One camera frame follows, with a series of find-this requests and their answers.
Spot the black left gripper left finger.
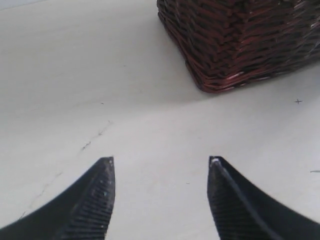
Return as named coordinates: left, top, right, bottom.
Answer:
left=0, top=157, right=116, bottom=240

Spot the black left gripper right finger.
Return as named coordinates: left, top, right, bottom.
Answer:
left=207, top=156, right=320, bottom=240

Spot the dark brown wicker basket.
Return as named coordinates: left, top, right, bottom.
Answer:
left=157, top=0, right=320, bottom=93

